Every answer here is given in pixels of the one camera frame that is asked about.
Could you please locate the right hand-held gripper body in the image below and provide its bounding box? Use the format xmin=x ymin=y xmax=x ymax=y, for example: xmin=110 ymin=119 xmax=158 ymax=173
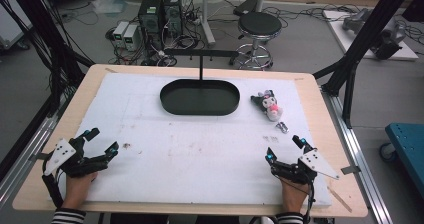
xmin=271 ymin=149 xmax=340 ymax=186

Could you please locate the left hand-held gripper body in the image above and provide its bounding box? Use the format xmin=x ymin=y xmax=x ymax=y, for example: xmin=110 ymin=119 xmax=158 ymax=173
xmin=43 ymin=137 xmax=110 ymax=179

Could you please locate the black and white plush keychain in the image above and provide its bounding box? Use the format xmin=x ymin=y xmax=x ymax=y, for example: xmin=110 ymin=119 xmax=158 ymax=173
xmin=250 ymin=89 xmax=290 ymax=134

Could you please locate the black hanger stand with tray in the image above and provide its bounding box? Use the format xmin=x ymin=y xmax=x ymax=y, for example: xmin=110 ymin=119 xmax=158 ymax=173
xmin=159 ymin=48 xmax=241 ymax=117

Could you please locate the person's left hand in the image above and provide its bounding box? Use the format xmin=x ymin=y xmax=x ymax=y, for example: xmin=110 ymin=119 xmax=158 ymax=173
xmin=61 ymin=171 xmax=99 ymax=212

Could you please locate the person's right hand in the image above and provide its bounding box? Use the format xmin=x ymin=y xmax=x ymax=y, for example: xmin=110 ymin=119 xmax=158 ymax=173
xmin=279 ymin=177 xmax=311 ymax=215

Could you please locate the thin wooden stick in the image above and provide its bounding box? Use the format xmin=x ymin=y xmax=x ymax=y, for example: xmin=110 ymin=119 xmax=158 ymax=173
xmin=327 ymin=186 xmax=353 ymax=214

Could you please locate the white foam board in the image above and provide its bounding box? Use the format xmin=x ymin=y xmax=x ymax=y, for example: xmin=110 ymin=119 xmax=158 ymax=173
xmin=58 ymin=72 xmax=333 ymax=208

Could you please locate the blue cart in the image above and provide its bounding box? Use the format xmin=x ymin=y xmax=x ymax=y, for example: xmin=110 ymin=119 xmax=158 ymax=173
xmin=379 ymin=122 xmax=424 ymax=198

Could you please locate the grey power supply unit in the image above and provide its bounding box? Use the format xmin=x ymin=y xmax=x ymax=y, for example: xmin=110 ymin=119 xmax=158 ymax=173
xmin=123 ymin=24 xmax=141 ymax=52
xmin=112 ymin=20 xmax=130 ymax=48

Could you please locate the white floor platform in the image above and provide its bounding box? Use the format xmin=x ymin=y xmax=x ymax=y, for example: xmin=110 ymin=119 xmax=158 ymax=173
xmin=322 ymin=9 xmax=420 ymax=62

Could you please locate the black round stool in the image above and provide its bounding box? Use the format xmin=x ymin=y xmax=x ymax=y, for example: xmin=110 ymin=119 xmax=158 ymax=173
xmin=229 ymin=11 xmax=284 ymax=71

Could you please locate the black computer tower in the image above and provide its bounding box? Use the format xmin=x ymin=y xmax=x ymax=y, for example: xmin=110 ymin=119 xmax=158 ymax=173
xmin=162 ymin=0 xmax=184 ymax=40
xmin=137 ymin=0 xmax=165 ymax=49

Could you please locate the clear plastic bag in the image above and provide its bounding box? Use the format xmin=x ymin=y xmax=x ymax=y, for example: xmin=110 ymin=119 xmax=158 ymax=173
xmin=91 ymin=0 xmax=128 ymax=16

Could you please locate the grey machine part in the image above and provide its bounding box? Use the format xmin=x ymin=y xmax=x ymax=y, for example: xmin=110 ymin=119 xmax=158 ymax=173
xmin=342 ymin=8 xmax=407 ymax=61

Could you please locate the black flat foot pedal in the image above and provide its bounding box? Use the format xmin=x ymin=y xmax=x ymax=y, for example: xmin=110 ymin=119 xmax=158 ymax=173
xmin=232 ymin=0 xmax=259 ymax=17

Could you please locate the white desk leg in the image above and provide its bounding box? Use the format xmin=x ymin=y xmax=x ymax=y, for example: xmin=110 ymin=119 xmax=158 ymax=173
xmin=199 ymin=0 xmax=217 ymax=47

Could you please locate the aluminium rail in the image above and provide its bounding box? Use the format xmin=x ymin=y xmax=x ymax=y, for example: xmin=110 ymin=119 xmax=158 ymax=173
xmin=320 ymin=86 xmax=395 ymax=224
xmin=0 ymin=93 xmax=74 ymax=206

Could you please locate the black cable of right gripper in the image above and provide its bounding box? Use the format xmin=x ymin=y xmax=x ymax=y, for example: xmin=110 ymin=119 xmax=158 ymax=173
xmin=304 ymin=182 xmax=317 ymax=224

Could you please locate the black metal frame strut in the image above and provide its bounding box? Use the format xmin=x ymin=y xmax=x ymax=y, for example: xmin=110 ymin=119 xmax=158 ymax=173
xmin=313 ymin=0 xmax=418 ymax=129
xmin=4 ymin=0 xmax=96 ymax=118

